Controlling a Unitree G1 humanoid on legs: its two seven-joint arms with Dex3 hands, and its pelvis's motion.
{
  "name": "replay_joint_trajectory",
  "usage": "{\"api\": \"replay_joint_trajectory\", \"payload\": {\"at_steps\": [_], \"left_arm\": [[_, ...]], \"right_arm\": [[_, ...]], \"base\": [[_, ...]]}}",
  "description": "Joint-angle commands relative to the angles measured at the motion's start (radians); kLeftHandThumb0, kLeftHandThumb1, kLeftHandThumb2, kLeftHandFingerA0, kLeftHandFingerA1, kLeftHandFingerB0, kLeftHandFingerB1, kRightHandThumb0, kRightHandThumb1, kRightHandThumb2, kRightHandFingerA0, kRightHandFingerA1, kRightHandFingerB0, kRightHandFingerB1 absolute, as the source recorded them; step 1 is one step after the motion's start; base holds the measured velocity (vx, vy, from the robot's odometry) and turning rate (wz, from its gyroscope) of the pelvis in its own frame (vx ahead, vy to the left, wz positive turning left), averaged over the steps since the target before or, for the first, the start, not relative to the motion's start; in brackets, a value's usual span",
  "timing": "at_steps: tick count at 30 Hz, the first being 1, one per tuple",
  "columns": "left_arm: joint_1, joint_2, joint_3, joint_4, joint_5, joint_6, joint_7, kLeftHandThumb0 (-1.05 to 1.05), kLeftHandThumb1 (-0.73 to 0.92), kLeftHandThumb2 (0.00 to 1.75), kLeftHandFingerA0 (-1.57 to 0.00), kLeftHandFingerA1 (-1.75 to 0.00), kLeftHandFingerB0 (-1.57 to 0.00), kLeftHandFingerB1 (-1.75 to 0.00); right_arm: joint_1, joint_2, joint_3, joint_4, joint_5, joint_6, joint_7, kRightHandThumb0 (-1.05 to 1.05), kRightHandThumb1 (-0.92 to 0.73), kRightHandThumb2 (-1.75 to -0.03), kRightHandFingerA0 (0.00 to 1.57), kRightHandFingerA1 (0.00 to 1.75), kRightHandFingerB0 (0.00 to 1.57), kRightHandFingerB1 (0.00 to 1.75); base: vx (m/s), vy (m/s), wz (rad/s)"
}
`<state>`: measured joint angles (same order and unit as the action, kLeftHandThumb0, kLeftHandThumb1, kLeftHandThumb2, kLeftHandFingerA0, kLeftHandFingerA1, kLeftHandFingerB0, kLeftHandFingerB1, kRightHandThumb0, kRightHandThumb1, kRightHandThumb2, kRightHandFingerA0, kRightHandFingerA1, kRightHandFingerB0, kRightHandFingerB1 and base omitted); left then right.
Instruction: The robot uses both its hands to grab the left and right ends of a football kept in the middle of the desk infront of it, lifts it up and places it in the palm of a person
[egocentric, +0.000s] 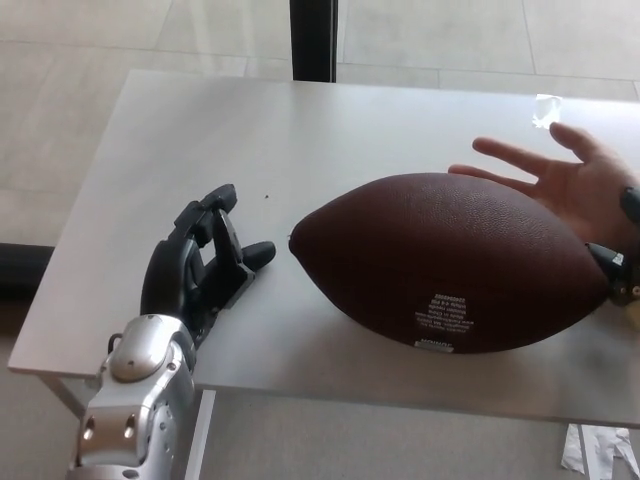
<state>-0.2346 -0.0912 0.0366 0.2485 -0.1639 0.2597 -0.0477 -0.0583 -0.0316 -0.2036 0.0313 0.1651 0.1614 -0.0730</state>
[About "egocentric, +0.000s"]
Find crumpled white paper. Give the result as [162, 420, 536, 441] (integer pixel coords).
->
[560, 424, 634, 474]

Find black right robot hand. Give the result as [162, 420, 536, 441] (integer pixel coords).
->
[585, 185, 640, 307]

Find bare person's hand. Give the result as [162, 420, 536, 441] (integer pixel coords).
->
[448, 122, 640, 254]

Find white metal table leg frame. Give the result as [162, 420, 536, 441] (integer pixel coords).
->
[42, 374, 217, 480]

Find brown leather american football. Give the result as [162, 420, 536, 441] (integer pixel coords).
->
[289, 172, 613, 356]

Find black vertical window post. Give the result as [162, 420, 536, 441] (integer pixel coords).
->
[288, 0, 338, 82]

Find white metal table leg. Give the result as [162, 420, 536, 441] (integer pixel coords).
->
[567, 423, 587, 474]

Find clear tape piece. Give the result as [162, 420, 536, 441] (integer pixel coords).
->
[532, 93, 564, 129]

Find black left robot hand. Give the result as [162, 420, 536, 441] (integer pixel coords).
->
[139, 183, 278, 351]

